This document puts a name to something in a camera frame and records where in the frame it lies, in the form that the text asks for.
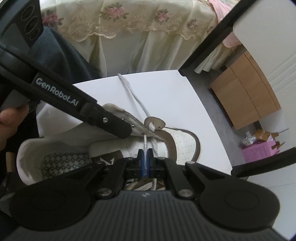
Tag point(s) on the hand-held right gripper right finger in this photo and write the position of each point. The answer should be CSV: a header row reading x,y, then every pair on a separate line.
x,y
150,163

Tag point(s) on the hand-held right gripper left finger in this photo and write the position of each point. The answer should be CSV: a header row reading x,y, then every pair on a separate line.
x,y
141,163

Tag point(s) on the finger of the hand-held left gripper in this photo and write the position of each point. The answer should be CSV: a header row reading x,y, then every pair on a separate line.
x,y
113,125

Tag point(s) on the white and brown sneaker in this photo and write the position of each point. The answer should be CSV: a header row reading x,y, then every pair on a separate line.
x,y
185,143

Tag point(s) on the white shoelace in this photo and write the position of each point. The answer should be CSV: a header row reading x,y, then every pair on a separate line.
x,y
130,89

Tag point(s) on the person's left hand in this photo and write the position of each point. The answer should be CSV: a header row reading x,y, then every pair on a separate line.
x,y
9,129

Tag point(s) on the bed with cream floral bedspread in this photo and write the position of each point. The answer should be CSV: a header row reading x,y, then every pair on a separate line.
x,y
138,27

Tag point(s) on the clear plastic bag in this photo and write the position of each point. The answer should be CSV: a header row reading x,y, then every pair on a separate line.
x,y
248,139

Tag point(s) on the pink cardboard box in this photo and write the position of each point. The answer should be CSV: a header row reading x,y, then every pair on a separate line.
x,y
259,150

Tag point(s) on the brown cardboard piece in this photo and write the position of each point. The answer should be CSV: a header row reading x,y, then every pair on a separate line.
x,y
262,134

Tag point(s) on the wooden nightstand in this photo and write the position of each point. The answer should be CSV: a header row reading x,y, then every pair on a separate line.
x,y
245,92

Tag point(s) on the pink cloth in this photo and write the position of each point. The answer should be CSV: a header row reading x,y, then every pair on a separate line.
x,y
219,9

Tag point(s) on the white chair with black frame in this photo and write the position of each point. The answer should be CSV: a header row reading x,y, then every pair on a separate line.
x,y
173,99

